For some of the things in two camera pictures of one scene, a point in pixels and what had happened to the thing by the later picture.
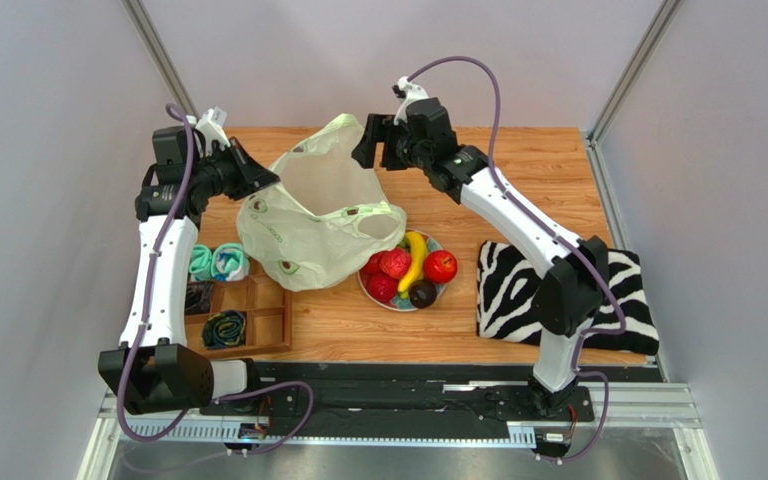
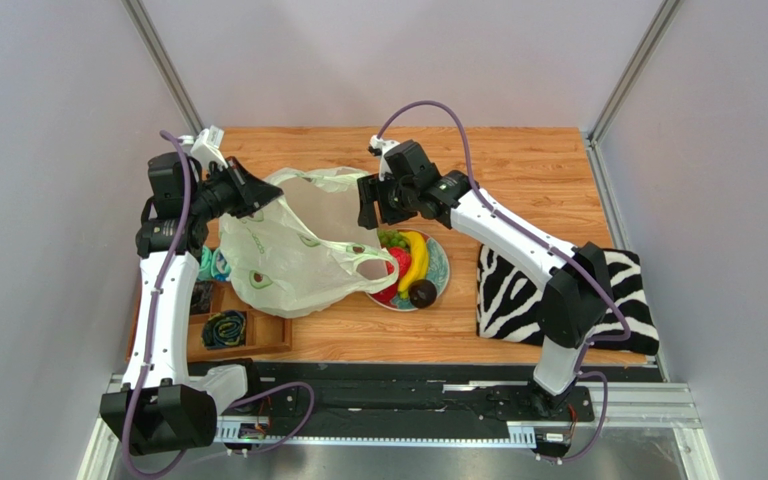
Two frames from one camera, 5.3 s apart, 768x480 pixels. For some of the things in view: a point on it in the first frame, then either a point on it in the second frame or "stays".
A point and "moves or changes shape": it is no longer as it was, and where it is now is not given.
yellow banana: [416, 264] stays
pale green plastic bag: [326, 219] moves or changes shape
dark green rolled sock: [224, 329] stays
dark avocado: [422, 293] stays
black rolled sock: [198, 297] stays
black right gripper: [391, 137] → [381, 194]
